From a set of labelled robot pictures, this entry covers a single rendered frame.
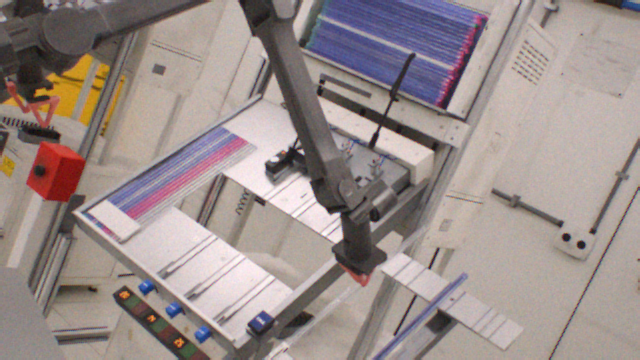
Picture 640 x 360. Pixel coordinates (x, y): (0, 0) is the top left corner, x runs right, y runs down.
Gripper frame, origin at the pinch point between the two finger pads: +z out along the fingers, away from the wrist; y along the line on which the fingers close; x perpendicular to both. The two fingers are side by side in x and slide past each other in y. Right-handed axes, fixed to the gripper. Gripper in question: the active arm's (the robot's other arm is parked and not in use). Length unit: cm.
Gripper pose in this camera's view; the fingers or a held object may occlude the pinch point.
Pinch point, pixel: (362, 280)
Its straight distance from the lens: 149.1
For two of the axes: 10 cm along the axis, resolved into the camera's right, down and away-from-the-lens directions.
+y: -6.9, -4.2, 5.9
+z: 1.1, 7.5, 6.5
